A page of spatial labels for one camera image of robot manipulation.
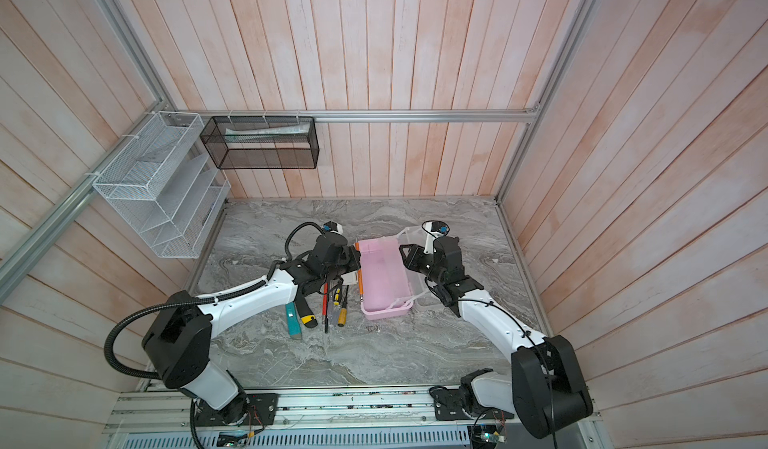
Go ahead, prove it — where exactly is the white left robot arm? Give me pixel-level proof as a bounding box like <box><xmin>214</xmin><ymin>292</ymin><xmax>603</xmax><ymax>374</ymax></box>
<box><xmin>142</xmin><ymin>232</ymin><xmax>360</xmax><ymax>424</ymax></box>

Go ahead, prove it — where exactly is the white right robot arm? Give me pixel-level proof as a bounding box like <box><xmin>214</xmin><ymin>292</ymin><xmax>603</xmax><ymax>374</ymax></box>
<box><xmin>399</xmin><ymin>236</ymin><xmax>594</xmax><ymax>439</ymax></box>

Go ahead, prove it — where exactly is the black corrugated cable conduit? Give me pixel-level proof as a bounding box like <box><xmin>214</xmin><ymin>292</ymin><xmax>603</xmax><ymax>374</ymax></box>
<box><xmin>103</xmin><ymin>220</ymin><xmax>328</xmax><ymax>381</ymax></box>

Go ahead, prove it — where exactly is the black mesh wall basket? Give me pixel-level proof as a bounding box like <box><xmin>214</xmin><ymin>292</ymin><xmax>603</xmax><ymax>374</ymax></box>
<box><xmin>201</xmin><ymin>115</ymin><xmax>320</xmax><ymax>170</ymax></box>

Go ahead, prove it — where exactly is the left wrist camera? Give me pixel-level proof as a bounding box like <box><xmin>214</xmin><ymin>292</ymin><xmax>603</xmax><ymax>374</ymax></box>
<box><xmin>322</xmin><ymin>221</ymin><xmax>344</xmax><ymax>235</ymax></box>

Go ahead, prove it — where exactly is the orange handled screwdriver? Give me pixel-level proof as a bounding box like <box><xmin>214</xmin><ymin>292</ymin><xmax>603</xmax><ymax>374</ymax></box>
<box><xmin>337</xmin><ymin>285</ymin><xmax>349</xmax><ymax>327</ymax></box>

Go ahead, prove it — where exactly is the aluminium mounting rail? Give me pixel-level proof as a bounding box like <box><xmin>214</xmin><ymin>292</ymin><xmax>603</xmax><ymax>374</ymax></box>
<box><xmin>103</xmin><ymin>381</ymin><xmax>602</xmax><ymax>435</ymax></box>

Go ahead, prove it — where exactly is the teal utility knife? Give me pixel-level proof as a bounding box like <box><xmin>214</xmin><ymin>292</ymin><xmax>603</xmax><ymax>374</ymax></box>
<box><xmin>285</xmin><ymin>302</ymin><xmax>302</xmax><ymax>340</ymax></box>

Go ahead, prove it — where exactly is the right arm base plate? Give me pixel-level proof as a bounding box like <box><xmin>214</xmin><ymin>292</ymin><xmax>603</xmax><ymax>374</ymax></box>
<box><xmin>428</xmin><ymin>386</ymin><xmax>515</xmax><ymax>421</ymax></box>

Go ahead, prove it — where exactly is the pink tool box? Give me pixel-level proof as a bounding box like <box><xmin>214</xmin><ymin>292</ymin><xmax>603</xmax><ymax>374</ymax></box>
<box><xmin>358</xmin><ymin>226</ymin><xmax>430</xmax><ymax>321</ymax></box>

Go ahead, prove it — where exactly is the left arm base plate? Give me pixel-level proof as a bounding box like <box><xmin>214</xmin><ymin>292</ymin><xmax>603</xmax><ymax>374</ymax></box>
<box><xmin>190</xmin><ymin>393</ymin><xmax>279</xmax><ymax>428</ymax></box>

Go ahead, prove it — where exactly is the yellow black utility knife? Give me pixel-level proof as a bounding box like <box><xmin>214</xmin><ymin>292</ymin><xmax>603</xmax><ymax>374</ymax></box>
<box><xmin>294</xmin><ymin>294</ymin><xmax>318</xmax><ymax>328</ymax></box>

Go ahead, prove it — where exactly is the white wire mesh shelf rack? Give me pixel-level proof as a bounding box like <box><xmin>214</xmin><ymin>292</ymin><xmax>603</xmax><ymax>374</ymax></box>
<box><xmin>94</xmin><ymin>112</ymin><xmax>230</xmax><ymax>259</ymax></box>

